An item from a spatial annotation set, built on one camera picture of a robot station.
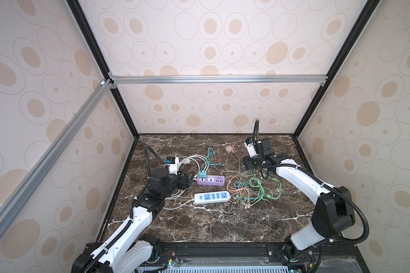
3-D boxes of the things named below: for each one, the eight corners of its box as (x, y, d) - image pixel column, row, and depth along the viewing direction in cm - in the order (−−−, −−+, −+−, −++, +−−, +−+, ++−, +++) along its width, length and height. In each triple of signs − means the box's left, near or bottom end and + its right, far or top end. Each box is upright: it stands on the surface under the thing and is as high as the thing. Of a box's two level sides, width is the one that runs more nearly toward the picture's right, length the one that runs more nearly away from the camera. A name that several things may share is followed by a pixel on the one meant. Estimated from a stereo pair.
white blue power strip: (194, 204, 90) (194, 201, 88) (194, 196, 93) (194, 193, 90) (229, 201, 91) (230, 198, 89) (228, 193, 94) (228, 190, 91)
